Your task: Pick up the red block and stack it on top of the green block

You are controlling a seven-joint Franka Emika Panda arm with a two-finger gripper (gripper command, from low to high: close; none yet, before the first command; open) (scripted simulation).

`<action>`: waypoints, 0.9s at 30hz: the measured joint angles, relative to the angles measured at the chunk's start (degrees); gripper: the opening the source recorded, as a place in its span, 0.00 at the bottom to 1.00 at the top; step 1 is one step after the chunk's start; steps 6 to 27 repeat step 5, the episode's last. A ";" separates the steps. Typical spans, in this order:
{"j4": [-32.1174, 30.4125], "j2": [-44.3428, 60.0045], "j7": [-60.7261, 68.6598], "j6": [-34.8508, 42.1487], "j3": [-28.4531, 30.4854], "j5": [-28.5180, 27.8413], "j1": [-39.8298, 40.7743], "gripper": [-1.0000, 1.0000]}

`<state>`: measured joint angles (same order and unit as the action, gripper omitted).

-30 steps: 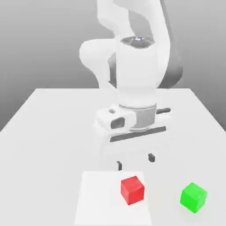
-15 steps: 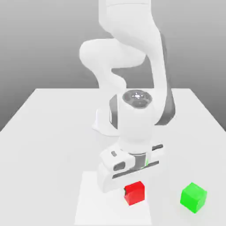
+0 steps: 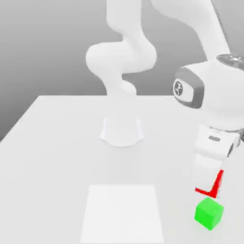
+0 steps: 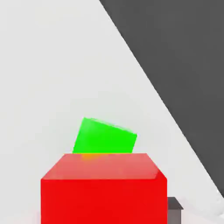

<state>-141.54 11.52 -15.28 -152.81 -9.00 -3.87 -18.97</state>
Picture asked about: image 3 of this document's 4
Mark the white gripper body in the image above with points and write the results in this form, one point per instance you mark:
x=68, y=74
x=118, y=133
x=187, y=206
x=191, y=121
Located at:
x=211, y=144

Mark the small green cube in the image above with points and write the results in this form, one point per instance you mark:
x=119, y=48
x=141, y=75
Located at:
x=208, y=214

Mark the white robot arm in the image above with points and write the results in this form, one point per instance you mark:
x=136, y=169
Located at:
x=122, y=57

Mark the small red cube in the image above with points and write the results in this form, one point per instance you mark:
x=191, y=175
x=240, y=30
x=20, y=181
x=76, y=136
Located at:
x=217, y=184

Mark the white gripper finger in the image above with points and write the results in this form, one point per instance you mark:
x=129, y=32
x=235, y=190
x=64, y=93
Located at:
x=206, y=171

